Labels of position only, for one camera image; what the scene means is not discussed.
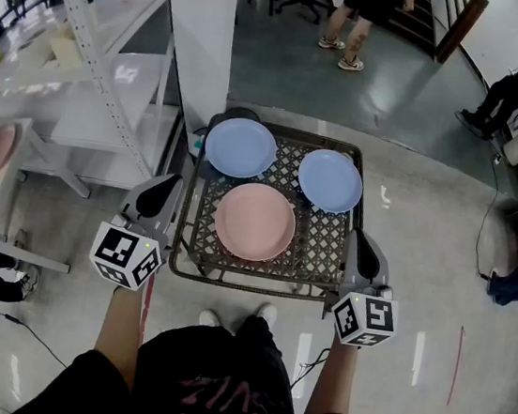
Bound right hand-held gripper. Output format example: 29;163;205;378
328;226;410;353

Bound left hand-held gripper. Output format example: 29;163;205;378
86;163;187;296

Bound blue big plate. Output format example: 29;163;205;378
200;114;282;183
293;146;368;217

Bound pink big plate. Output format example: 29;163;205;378
209;177;301;267

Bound person's left forearm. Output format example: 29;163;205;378
87;282;150;394

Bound person's right forearm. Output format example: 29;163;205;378
302;338;361;414

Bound small teal object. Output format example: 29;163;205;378
188;134;208;160

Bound person's right white shoe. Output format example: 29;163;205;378
254;300;280;329

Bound person's white shoe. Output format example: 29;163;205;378
254;300;280;329
198;307;223;329

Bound person's black trousers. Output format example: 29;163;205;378
231;311;291;351

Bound person's left white shoe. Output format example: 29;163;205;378
198;307;223;329

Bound white metal shelf rack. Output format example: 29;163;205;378
0;0;202;210

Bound pale pink dish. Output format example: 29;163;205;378
0;122;24;178

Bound beige cardboard box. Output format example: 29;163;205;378
44;22;88;71

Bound white square pillar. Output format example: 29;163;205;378
147;0;243;127

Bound person's black printed shirt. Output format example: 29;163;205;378
11;300;390;414

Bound dark wooden staircase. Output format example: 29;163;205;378
386;0;446;55

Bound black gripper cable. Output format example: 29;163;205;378
289;343;332;391

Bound black floor cable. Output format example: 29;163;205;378
470;154;512;284
0;306;76;370

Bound brown wooden stair post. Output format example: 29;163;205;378
433;0;491;69

